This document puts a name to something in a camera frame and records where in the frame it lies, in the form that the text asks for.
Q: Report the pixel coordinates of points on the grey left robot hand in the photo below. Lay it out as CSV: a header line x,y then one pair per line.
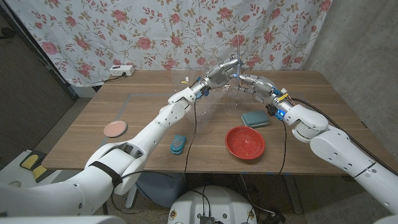
x,y
220,76

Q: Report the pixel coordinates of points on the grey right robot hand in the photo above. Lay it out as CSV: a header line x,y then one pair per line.
x,y
264,90

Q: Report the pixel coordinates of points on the clear cling film sheet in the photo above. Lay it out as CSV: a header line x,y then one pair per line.
x,y
211,109

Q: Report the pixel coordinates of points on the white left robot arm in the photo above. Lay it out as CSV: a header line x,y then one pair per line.
x,y
161,119

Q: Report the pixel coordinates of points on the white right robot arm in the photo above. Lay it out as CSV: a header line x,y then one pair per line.
x,y
335,146

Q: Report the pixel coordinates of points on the red round tray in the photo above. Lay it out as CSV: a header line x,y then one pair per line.
x,y
245,143

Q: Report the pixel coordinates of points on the teal sponge block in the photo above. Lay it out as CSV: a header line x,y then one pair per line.
x,y
255,119

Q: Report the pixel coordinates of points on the floral print curtain backdrop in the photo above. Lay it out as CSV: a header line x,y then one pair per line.
x,y
155,31

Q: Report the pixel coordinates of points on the white power strip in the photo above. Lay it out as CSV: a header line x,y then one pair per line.
x,y
122,70

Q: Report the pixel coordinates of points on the grey table leg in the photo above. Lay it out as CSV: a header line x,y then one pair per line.
x,y
293,196

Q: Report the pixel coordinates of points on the white robot torso base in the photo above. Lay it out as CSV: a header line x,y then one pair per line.
x,y
214,205

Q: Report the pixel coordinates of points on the black power adapter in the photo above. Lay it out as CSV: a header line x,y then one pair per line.
x,y
275,217

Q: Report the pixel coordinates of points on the grey blue chair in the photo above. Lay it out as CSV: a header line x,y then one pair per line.
x,y
155,189

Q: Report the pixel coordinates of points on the black yellow foot pedal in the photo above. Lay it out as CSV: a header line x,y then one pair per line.
x,y
39,172
29,160

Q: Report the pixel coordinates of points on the white floor platform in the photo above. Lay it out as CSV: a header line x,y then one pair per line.
x,y
12,174

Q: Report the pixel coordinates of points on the white sneaker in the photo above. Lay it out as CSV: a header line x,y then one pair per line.
x,y
15,183

